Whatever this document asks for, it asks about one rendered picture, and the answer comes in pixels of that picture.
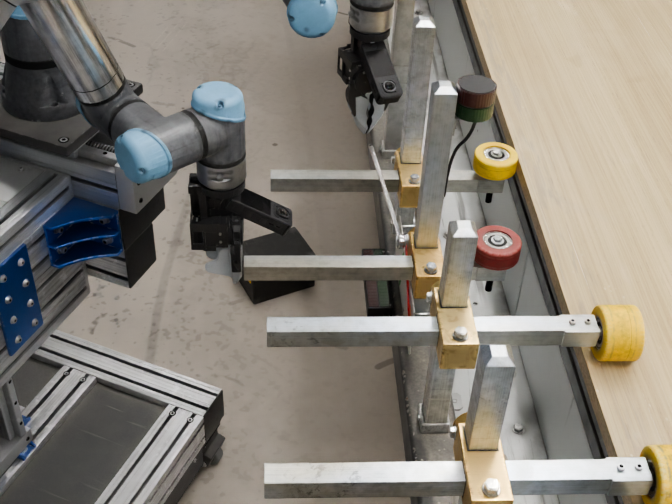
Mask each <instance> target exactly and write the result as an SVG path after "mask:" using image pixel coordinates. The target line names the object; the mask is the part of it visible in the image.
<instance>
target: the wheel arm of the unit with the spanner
mask: <svg viewBox="0 0 672 504"><path fill-rule="evenodd" d="M243 270H244V281H308V280H412V276H413V261H412V256H244V266H243ZM505 275H506V270H502V271H495V270H489V269H486V268H484V267H482V266H480V265H479V264H477V263H476V262H475V261H474V266H473V272H472V278H471V280H475V281H504V280H505Z"/></svg>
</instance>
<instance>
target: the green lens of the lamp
mask: <svg viewBox="0 0 672 504"><path fill-rule="evenodd" d="M494 103H495V102H494ZM494 103H493V104H492V105H491V106H490V107H488V108H484V109H471V108H467V107H464V106H462V105H461V104H459V103H458V102H457V104H456V112H455V116H457V117H458V118H459V119H461V120H464V121H467V122H474V123H479V122H484V121H487V120H489V119H490V118H491V117H492V115H493V109H494Z"/></svg>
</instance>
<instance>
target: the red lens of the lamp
mask: <svg viewBox="0 0 672 504"><path fill-rule="evenodd" d="M461 78H462V77H461ZM461 78H459V79H458V80H457V84H456V90H457V94H458V97H457V101H458V102H459V103H460V104H462V105H464V106H467V107H471V108H485V107H489V106H491V105H492V104H493V103H494V102H495V97H496V91H497V84H496V83H495V82H494V81H493V80H492V79H491V80H492V81H493V82H494V84H495V89H494V90H493V91H492V92H490V93H486V94H473V93H469V92H467V91H465V90H463V89H462V88H461V87H460V86H459V85H458V84H459V81H460V79H461Z"/></svg>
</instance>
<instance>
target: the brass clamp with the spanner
mask: <svg viewBox="0 0 672 504"><path fill-rule="evenodd" d="M414 232H415V227H414V228H412V229H411V230H410V231H409V232H408V238H409V245H408V256H412V261H413V276H412V280H411V283H412V290H413V296H414V299H426V294H427V292H430V288H431V287H432V285H433V284H434V283H436V282H437V281H439V280H440V279H441V273H442V266H443V254H442V249H441V244H440V237H439V236H438V244H437V248H416V243H415V237H414ZM429 262H433V263H435V264H436V266H437V273H436V274H434V275H429V274H427V273H426V272H425V271H424V269H425V267H426V264H427V263H429Z"/></svg>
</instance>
